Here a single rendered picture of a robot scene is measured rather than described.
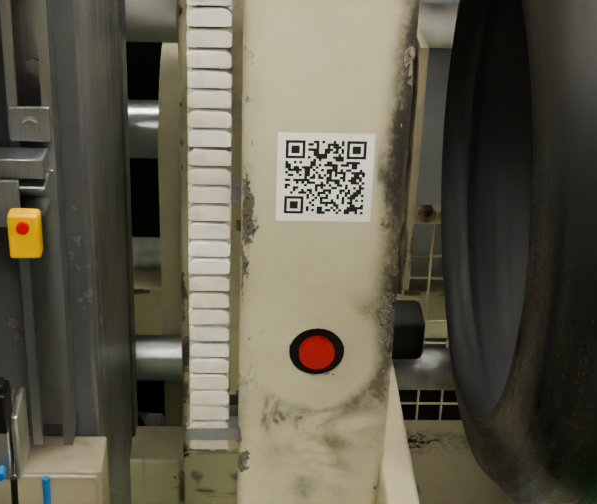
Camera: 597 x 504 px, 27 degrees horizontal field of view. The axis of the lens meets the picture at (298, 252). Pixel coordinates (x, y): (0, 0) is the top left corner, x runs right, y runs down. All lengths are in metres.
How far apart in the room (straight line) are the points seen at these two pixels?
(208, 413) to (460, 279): 0.32
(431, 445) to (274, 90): 0.57
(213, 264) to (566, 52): 0.34
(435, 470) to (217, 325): 0.39
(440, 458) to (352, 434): 0.29
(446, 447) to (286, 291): 0.43
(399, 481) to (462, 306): 0.23
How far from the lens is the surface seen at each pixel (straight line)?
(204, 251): 1.02
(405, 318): 1.24
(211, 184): 0.99
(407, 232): 1.45
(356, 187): 0.98
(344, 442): 1.11
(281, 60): 0.94
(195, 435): 1.11
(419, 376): 1.32
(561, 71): 0.86
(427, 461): 1.37
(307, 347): 1.04
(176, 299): 1.91
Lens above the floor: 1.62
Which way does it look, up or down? 27 degrees down
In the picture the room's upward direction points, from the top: 2 degrees clockwise
